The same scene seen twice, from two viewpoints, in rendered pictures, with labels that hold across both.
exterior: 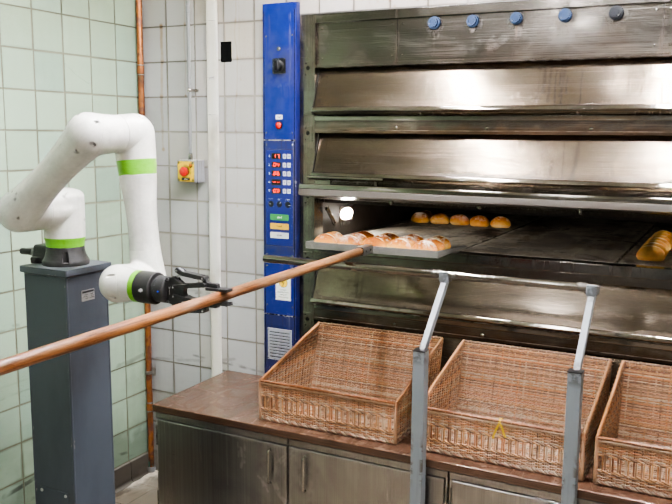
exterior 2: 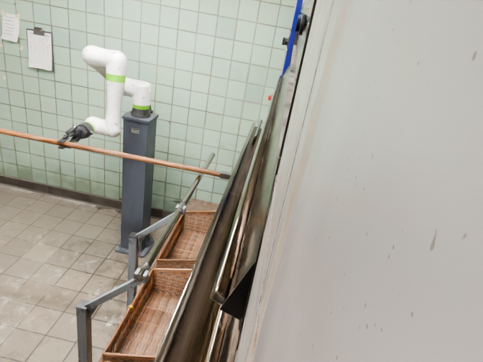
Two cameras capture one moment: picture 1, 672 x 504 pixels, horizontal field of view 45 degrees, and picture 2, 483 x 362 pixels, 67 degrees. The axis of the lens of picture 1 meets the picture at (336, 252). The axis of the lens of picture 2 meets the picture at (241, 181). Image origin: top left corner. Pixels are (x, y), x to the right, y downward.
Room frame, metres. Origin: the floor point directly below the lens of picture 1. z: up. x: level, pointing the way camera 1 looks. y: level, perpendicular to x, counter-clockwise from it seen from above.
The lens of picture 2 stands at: (2.33, -1.83, 2.07)
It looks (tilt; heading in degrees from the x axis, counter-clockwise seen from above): 26 degrees down; 67
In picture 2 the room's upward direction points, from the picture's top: 10 degrees clockwise
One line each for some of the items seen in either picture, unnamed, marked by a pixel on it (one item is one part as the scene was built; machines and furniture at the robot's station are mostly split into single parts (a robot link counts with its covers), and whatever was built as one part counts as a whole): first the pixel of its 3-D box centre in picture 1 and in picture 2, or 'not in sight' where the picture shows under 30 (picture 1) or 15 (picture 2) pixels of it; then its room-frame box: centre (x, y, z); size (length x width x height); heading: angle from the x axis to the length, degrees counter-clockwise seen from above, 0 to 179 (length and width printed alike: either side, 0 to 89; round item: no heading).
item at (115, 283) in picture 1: (124, 283); (93, 126); (2.28, 0.61, 1.20); 0.14 x 0.13 x 0.11; 64
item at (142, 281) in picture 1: (151, 287); (85, 130); (2.23, 0.52, 1.20); 0.12 x 0.06 x 0.09; 154
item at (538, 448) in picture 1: (515, 402); (178, 318); (2.66, -0.62, 0.72); 0.56 x 0.49 x 0.28; 63
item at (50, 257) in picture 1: (53, 253); (144, 109); (2.62, 0.93, 1.23); 0.26 x 0.15 x 0.06; 63
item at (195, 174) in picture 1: (190, 171); not in sight; (3.55, 0.64, 1.46); 0.10 x 0.07 x 0.10; 63
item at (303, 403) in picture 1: (353, 376); (208, 242); (2.94, -0.07, 0.72); 0.56 x 0.49 x 0.28; 63
